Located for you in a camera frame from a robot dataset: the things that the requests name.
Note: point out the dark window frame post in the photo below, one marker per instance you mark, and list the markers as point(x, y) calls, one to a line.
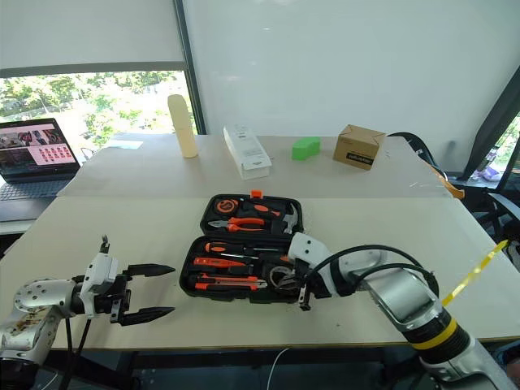
point(191, 73)

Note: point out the white roller blind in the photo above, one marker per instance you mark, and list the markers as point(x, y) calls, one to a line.
point(89, 30)

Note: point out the orange black tape measure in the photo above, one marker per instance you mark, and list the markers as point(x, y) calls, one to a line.
point(226, 206)

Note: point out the white carton box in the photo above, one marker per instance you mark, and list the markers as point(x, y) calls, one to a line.
point(250, 154)

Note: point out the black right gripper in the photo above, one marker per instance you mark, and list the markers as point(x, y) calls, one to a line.
point(302, 280)

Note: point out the black tool case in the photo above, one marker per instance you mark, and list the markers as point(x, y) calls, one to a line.
point(227, 294)

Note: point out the purple object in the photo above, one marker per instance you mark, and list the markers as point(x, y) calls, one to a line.
point(490, 174)

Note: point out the short orange black screwdriver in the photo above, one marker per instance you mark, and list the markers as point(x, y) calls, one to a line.
point(221, 246)

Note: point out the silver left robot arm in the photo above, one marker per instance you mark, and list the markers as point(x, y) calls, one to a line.
point(36, 308)

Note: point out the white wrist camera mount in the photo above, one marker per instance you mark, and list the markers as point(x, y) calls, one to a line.
point(308, 248)
point(99, 276)

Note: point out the black office chair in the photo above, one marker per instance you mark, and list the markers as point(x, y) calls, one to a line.
point(497, 211)

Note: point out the black diagonal beam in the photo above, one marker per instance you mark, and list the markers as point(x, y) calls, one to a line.
point(493, 126)

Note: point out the black laptop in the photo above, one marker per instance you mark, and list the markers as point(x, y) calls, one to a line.
point(36, 162)

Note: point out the orange black utility knife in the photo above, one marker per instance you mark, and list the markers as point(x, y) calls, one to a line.
point(227, 282)

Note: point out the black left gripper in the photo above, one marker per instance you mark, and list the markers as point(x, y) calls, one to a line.
point(115, 298)

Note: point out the black table frame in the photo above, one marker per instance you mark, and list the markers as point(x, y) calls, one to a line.
point(134, 365)

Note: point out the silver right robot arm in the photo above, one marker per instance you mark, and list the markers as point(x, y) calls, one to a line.
point(410, 300)

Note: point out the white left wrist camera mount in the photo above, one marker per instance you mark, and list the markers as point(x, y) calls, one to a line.
point(99, 276)

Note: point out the cream cylindrical bottle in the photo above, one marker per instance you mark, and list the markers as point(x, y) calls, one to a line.
point(183, 126)

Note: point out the green plastic block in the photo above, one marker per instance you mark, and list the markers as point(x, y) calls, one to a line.
point(305, 149)

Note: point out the long orange black screwdriver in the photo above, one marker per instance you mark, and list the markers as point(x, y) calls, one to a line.
point(272, 258)

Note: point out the yellow tape strip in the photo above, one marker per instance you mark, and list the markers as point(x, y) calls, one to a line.
point(471, 276)

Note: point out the brown cardboard box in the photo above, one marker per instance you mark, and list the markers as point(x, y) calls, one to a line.
point(357, 148)

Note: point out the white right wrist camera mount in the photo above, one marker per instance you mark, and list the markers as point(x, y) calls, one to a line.
point(308, 248)

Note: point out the black chair backrest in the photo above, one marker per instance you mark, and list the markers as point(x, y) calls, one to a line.
point(418, 148)

